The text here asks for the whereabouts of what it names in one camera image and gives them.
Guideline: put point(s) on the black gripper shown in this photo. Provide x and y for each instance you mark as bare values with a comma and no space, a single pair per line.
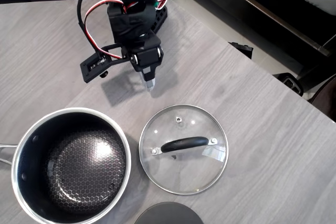
147,59

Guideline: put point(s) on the black nonstick saucepan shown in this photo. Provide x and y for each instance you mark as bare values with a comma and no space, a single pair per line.
78,166

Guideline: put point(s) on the dark brown round object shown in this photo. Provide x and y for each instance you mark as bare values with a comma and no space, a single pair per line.
328,98

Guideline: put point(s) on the dark grey round object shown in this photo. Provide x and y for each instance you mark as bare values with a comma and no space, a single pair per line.
168,214

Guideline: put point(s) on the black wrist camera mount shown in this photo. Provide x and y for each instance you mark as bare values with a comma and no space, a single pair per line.
89,72

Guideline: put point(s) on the black perforated arm base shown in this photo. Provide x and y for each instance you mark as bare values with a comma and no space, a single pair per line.
160,19

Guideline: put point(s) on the black table clamp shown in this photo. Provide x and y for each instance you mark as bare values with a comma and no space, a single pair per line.
242,49
290,82

